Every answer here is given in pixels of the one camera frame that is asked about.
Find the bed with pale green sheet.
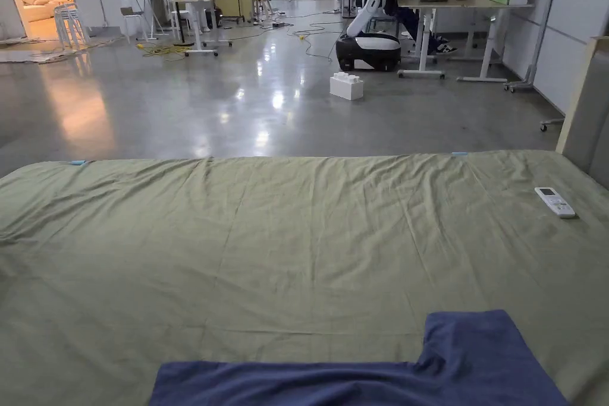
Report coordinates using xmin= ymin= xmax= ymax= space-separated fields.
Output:
xmin=0 ymin=149 xmax=609 ymax=406

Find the white desk with wheels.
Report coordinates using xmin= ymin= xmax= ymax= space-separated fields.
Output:
xmin=168 ymin=0 xmax=234 ymax=57

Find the white building block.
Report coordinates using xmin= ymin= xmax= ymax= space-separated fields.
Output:
xmin=329 ymin=71 xmax=365 ymax=101

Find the dark blue shirt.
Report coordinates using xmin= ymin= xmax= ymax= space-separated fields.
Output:
xmin=149 ymin=310 xmax=570 ymax=406

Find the white remote control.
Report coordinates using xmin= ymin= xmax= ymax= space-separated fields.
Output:
xmin=534 ymin=187 xmax=576 ymax=219

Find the white chair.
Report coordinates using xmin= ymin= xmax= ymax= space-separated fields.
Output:
xmin=120 ymin=6 xmax=146 ymax=43

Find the beige sofa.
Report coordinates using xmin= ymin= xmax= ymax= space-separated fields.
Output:
xmin=18 ymin=0 xmax=62 ymax=23

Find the grey padded headboard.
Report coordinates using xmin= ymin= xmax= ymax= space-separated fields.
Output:
xmin=556 ymin=36 xmax=609 ymax=178

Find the stack of white stools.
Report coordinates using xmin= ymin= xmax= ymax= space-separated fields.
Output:
xmin=54 ymin=3 xmax=91 ymax=50

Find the wooden desk with white legs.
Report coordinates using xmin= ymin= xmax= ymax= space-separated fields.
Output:
xmin=397 ymin=0 xmax=536 ymax=83

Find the yellow cable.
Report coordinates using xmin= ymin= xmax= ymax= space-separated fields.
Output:
xmin=137 ymin=42 xmax=191 ymax=62

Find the white and black robot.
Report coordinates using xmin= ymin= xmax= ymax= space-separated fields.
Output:
xmin=335 ymin=0 xmax=406 ymax=73

